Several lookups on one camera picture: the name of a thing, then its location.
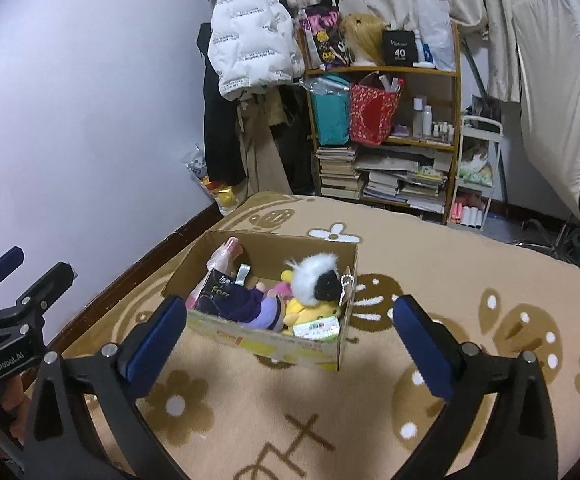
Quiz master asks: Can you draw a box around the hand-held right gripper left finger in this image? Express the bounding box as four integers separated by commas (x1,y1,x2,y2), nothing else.
22,295,191,480

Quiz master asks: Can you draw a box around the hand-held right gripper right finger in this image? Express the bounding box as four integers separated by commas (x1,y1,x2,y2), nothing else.
392,294,558,480

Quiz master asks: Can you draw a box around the black printed pouch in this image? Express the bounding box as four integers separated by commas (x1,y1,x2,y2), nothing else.
195,269,253,311

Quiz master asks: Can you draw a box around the pink doll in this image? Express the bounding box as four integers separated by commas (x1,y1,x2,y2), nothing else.
185,237,243,308

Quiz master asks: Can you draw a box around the green and white packet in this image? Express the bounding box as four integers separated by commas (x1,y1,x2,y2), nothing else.
292,316,341,342

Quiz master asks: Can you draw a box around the purple plush doll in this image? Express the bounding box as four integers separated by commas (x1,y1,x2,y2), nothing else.
197,285,291,331

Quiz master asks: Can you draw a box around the printed cardboard box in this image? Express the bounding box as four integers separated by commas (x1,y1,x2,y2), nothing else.
162,230,359,373

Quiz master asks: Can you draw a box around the yellow plush toy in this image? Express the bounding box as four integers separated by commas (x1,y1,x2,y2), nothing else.
282,297,343,333

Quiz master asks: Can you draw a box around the white fluffy plush toy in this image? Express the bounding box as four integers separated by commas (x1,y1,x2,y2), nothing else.
282,254,355,306

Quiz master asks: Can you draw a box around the person's left hand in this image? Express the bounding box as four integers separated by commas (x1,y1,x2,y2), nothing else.
0,377,33,428

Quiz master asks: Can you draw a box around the beige floral rug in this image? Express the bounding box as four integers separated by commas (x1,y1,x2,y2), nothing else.
44,192,580,480

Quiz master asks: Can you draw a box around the yellow and red toy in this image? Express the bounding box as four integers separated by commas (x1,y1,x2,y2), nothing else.
202,180,241,208

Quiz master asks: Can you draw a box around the pile of magazines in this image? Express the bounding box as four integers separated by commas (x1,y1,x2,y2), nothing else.
355,147,453,213

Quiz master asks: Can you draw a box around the clear plastic bag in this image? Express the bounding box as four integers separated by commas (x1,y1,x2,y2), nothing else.
185,145,211,181

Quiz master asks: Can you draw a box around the stack of books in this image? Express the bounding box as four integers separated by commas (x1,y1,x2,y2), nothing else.
315,146,361,198

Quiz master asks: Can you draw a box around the white metal cart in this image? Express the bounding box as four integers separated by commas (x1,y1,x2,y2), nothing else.
449,114,505,232

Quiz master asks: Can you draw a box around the black hanging coat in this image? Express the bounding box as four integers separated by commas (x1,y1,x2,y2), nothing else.
201,22,248,187

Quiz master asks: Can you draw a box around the beige hanging coat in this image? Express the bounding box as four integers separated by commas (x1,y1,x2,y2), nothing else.
237,90,295,196

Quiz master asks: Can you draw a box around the row of cosmetic bottles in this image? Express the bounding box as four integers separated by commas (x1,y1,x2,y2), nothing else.
412,95,456,142

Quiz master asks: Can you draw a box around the red gift bag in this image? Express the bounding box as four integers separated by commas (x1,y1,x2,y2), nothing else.
349,72,405,147

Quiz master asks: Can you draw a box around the wooden shelf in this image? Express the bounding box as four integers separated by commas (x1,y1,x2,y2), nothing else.
302,22,463,226

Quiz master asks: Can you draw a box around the teal bag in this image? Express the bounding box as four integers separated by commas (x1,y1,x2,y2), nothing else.
310,75,353,147

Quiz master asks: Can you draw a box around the cream garment cover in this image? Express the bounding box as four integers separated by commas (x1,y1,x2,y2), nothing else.
512,0,580,233

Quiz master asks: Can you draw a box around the black carton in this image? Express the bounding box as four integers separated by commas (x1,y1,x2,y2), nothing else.
382,30,418,67

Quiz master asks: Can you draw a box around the white puffer jacket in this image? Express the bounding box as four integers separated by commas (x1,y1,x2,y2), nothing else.
207,0,305,101

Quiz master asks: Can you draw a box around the blonde wig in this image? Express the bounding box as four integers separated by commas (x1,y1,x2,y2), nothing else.
340,12,388,68

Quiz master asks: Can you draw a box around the white plastic bag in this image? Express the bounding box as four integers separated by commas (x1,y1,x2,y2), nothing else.
415,0,457,72

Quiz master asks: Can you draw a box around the black patterned tote bag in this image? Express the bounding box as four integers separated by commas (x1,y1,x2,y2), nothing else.
299,0,355,72

